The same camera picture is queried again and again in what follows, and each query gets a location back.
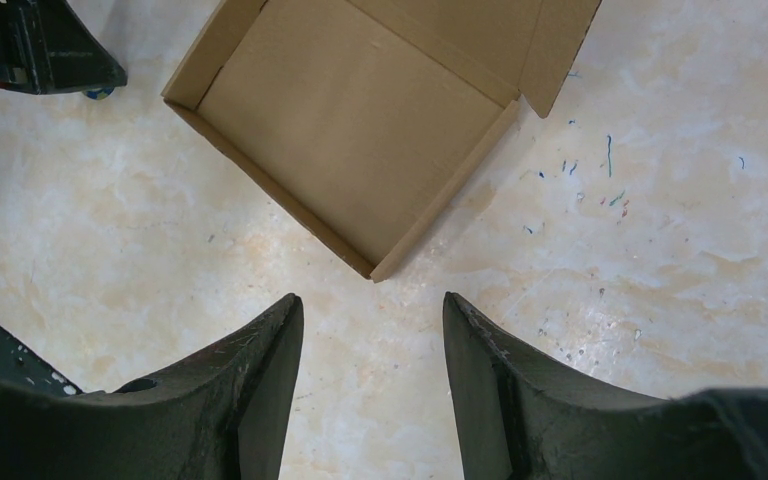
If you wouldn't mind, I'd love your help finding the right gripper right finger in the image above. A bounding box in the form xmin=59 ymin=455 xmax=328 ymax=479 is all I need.
xmin=442 ymin=292 xmax=768 ymax=479

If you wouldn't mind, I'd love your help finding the brown cardboard box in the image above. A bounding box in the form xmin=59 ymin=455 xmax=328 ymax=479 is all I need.
xmin=162 ymin=0 xmax=599 ymax=282

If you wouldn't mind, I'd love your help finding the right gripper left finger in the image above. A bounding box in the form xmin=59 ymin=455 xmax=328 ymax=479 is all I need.
xmin=0 ymin=294 xmax=304 ymax=479

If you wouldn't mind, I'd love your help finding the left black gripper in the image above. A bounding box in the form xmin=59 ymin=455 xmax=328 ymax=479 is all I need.
xmin=0 ymin=1 xmax=127 ymax=95

